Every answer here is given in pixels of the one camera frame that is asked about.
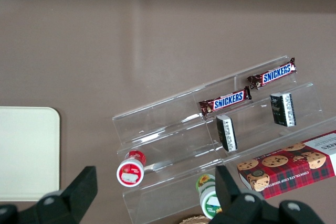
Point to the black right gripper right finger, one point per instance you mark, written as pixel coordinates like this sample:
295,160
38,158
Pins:
231,197

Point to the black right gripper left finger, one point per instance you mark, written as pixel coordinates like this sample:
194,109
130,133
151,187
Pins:
76,195

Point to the light wicker basket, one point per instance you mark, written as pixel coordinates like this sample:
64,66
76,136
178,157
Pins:
195,220

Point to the beige plastic tray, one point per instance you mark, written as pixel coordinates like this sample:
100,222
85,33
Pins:
26,153

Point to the green lid yogurt cup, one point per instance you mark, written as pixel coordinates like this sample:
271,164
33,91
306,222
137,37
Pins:
207,197

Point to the red lid yogurt cup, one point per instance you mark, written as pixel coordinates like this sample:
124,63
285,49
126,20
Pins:
130,172

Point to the small black chocolate box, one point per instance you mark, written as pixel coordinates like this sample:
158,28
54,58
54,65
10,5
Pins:
283,109
227,133

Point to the red tartan cookie box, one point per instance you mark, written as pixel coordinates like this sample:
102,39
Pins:
288,166

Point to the clear acrylic stepped shelf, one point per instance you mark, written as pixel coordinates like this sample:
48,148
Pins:
168,132

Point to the Snickers chocolate bar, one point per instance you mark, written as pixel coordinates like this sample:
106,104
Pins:
274,74
226,100

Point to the brown table mat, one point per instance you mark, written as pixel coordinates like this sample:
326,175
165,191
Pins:
78,51

